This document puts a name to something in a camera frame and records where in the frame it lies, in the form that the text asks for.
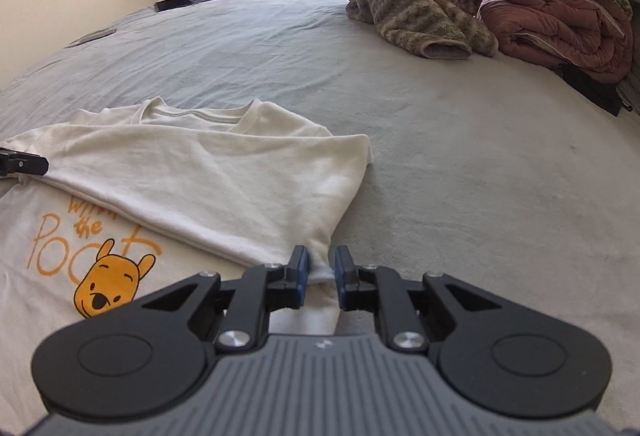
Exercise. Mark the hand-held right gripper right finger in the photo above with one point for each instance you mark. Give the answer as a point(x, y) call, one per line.
point(341, 273)

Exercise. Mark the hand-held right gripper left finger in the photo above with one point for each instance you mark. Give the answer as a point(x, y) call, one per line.
point(302, 273)

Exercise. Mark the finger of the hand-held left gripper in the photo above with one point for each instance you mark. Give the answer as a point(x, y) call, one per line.
point(30, 165)

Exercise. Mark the white long-sleeve shirt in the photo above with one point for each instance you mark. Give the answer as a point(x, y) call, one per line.
point(200, 176)

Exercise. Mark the dark slim flat device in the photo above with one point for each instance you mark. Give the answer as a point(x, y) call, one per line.
point(92, 37)

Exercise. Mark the black cloth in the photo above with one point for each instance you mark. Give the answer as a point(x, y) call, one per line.
point(595, 89)

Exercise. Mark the pink quilted comforter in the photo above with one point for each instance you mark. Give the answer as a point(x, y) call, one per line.
point(550, 21)

